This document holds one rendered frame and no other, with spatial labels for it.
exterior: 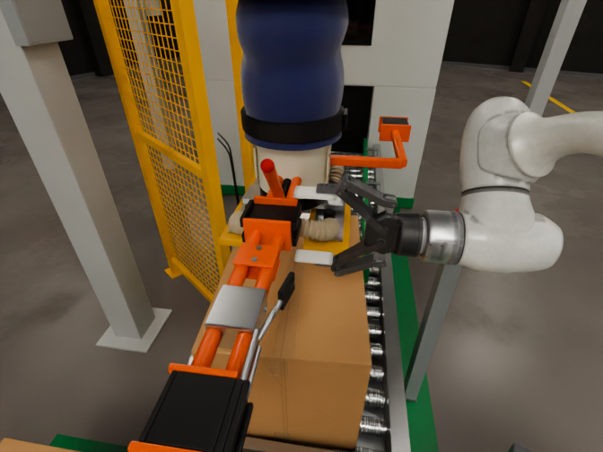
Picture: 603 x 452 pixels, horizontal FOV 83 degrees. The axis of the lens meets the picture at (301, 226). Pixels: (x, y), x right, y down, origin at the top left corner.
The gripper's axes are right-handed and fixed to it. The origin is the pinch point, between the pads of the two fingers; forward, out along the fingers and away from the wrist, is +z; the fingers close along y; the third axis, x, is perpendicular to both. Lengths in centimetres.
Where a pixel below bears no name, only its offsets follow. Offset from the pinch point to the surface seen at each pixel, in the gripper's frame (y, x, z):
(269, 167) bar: -11.6, -1.3, 4.9
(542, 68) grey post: 16, 272, -157
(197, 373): -2.1, -30.9, 6.4
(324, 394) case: 44.5, -4.7, -6.2
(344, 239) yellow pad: 11.1, 12.4, -7.8
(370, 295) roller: 72, 57, -22
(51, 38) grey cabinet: -22, 67, 93
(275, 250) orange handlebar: -1.3, -9.1, 2.8
